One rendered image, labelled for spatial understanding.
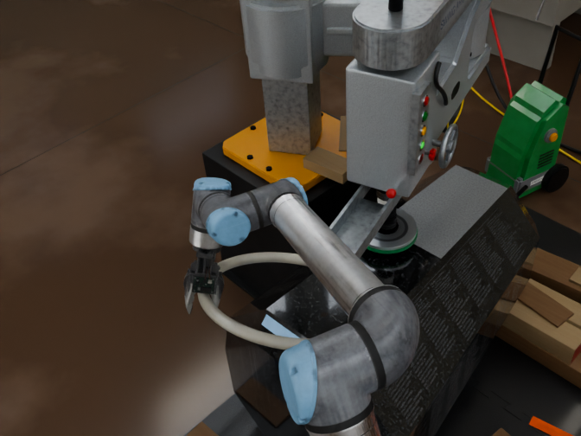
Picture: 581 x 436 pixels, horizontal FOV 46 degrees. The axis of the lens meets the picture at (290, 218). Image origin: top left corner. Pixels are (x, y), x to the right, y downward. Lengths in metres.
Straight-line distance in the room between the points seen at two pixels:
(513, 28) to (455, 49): 2.81
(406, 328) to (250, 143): 1.99
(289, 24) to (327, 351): 1.65
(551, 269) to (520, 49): 2.13
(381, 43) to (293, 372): 1.07
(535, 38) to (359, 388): 4.20
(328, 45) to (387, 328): 1.69
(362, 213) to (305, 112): 0.71
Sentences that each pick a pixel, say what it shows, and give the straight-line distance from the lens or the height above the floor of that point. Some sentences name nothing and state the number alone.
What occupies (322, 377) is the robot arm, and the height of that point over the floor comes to 1.65.
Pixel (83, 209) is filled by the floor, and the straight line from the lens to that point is 4.11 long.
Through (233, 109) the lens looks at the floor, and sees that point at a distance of 4.70.
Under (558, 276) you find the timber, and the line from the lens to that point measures 3.44.
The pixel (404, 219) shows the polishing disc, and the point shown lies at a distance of 2.46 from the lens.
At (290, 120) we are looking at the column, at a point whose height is 0.95.
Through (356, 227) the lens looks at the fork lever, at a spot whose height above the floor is 1.06.
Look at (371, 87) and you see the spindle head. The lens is 1.99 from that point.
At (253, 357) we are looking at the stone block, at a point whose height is 0.63.
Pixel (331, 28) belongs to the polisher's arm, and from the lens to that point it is 2.58.
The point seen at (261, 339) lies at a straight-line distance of 1.59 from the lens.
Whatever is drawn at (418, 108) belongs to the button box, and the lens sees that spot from 1.95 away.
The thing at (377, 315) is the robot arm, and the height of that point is 1.66.
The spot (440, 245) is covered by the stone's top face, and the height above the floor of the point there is 0.80.
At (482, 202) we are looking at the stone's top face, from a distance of 2.65.
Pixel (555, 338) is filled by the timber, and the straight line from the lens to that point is 3.04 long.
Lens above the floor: 2.51
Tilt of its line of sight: 42 degrees down
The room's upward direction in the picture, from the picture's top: 5 degrees counter-clockwise
